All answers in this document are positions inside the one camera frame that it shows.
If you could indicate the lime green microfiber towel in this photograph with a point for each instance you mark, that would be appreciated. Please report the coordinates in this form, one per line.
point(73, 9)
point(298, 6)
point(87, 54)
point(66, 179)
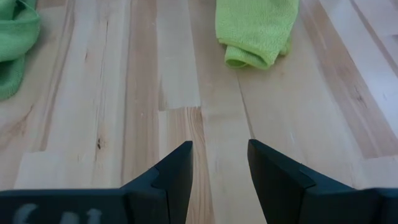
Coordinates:
point(255, 28)

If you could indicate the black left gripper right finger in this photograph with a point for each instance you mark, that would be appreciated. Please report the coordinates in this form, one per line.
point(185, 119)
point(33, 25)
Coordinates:
point(286, 193)

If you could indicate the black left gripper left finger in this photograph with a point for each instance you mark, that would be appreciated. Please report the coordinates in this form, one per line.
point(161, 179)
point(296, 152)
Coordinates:
point(168, 193)

